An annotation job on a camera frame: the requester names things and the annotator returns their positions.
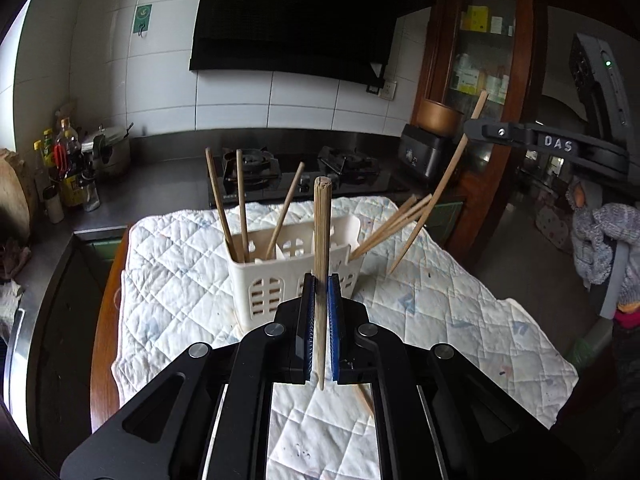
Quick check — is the light wooden chopstick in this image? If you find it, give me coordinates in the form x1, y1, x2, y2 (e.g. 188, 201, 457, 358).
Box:
312, 177, 332, 390

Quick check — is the chopstick in holder leaning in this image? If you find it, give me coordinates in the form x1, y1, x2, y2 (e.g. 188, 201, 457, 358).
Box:
265, 162, 305, 260

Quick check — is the black range hood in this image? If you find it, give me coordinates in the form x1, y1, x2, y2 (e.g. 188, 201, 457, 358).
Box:
190, 0, 434, 89

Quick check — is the chopstick in holder rightmost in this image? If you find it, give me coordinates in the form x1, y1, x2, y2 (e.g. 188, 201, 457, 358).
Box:
359, 194, 432, 258

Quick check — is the small white cup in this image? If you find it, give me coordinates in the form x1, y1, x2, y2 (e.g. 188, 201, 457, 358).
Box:
42, 185, 64, 224

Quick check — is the chopstick in holder right pair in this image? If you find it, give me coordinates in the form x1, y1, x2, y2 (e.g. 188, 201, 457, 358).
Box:
349, 195, 418, 260

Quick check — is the white wall socket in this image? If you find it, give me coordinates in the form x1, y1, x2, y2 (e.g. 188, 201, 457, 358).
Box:
378, 80, 397, 101

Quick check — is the silver pressure cooker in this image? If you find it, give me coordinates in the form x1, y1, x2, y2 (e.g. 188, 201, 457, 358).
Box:
81, 124, 132, 176

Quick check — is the black gas stove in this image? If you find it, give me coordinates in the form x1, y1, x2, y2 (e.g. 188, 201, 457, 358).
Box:
205, 145, 411, 206

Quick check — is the copper coloured pot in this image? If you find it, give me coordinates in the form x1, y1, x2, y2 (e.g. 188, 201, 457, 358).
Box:
416, 99, 463, 136

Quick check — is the yellow oil bottle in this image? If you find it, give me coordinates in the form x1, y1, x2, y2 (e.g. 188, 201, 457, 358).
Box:
34, 128, 58, 186

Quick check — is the dark brown wooden chopstick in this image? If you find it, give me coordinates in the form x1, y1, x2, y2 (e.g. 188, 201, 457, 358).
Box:
385, 89, 490, 276

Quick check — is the dark soy sauce bottle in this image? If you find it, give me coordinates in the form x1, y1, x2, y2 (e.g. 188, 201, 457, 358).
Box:
53, 117, 84, 208

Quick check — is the wooden glass cabinet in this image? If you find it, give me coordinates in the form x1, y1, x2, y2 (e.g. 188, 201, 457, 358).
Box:
409, 0, 551, 266

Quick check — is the chopstick in holder far left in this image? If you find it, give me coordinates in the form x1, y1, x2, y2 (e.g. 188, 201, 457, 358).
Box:
205, 147, 238, 262

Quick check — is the green wall hook sticker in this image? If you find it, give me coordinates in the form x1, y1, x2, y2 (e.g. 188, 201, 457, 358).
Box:
132, 3, 152, 38

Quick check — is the cream plastic chopstick holder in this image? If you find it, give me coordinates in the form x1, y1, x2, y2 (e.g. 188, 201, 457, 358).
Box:
229, 214, 362, 333

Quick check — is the grey knitted gloved hand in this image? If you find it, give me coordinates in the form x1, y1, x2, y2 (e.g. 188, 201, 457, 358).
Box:
566, 178, 639, 314

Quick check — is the round wooden cutting board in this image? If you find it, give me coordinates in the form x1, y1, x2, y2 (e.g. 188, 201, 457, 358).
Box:
0, 148, 38, 240

